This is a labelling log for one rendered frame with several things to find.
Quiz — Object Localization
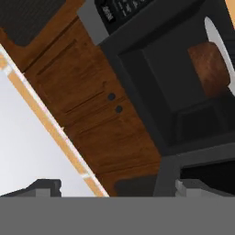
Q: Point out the wooden cupboard door dark inset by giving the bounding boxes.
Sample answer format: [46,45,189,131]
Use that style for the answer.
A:
[96,163,162,198]
[0,0,86,73]

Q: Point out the white round microwave plate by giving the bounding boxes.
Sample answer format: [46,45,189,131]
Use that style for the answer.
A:
[203,16,235,96]

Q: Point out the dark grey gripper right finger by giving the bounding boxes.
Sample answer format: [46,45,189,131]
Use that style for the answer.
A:
[174,178,235,198]

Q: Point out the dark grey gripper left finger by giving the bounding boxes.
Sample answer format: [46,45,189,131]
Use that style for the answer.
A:
[0,178,62,198]

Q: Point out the black and grey microwave oven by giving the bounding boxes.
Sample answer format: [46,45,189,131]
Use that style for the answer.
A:
[76,0,235,157]

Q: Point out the brown wooden cupboard door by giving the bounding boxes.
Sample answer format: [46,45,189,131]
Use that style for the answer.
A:
[23,17,127,115]
[62,96,162,176]

